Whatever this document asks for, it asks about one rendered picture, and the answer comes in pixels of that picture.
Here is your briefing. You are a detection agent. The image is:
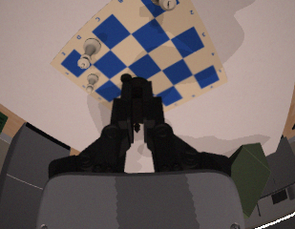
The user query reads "blue and cream chessboard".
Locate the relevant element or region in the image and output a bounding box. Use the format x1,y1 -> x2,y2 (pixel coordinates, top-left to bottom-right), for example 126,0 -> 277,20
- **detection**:
50,0 -> 228,113

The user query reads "white pawn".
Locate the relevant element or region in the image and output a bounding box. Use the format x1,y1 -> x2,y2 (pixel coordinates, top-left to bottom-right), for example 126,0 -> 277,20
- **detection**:
86,73 -> 98,93

